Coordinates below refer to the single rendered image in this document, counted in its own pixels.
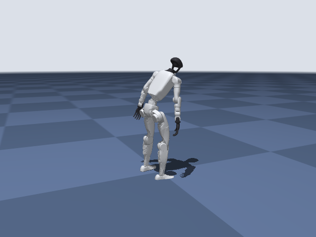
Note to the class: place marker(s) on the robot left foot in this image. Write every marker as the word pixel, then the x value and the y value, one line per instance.
pixel 150 167

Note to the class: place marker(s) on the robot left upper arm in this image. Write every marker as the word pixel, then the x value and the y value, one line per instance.
pixel 146 86

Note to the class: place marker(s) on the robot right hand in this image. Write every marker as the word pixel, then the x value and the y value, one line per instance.
pixel 177 126

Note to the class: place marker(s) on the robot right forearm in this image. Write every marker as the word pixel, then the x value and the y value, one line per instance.
pixel 177 109

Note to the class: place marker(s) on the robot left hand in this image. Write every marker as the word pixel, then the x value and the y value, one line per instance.
pixel 137 111

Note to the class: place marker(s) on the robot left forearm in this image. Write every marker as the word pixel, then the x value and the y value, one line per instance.
pixel 142 98

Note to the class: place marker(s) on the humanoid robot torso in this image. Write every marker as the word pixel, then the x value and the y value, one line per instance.
pixel 158 89

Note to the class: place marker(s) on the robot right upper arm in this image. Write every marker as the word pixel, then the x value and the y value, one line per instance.
pixel 177 86

